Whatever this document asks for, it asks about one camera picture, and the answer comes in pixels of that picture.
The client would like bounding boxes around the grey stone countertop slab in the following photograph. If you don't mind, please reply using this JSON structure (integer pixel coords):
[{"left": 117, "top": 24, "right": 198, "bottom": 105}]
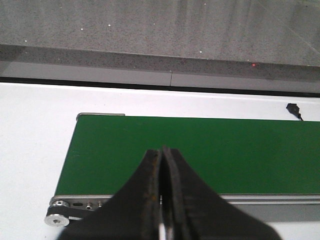
[{"left": 0, "top": 0, "right": 320, "bottom": 81}]

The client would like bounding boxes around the black conveyor end pulley bracket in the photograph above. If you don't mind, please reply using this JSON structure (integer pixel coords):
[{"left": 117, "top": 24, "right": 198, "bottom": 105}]
[{"left": 44, "top": 200, "right": 90, "bottom": 227}]

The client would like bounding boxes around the green conveyor belt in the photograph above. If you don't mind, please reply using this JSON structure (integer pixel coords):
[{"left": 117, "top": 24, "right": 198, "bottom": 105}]
[{"left": 55, "top": 114, "right": 320, "bottom": 195}]

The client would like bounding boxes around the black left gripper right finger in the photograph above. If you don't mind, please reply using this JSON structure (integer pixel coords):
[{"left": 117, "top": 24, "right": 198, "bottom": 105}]
[{"left": 159, "top": 147, "right": 281, "bottom": 240}]

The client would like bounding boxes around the aluminium conveyor side rail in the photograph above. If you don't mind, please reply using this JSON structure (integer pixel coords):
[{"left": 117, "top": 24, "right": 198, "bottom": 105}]
[{"left": 49, "top": 194, "right": 320, "bottom": 222}]

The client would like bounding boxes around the black plug with cable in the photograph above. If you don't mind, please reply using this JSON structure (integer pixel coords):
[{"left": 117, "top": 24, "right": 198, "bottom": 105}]
[{"left": 286, "top": 103, "right": 303, "bottom": 121}]

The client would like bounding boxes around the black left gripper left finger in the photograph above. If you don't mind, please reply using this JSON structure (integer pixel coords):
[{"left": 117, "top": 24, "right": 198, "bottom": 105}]
[{"left": 58, "top": 149, "right": 161, "bottom": 240}]

